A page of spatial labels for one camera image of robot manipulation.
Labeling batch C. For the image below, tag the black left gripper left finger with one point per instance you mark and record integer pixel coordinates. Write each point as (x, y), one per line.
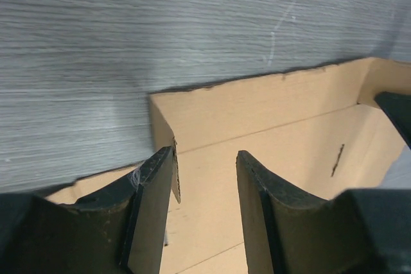
(119, 228)

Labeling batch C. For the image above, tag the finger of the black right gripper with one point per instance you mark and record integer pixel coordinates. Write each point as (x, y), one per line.
(397, 108)

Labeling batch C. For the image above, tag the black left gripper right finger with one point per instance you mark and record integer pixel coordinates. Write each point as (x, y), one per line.
(288, 230)

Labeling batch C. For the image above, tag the brown cardboard box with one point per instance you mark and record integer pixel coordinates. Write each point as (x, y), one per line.
(317, 128)

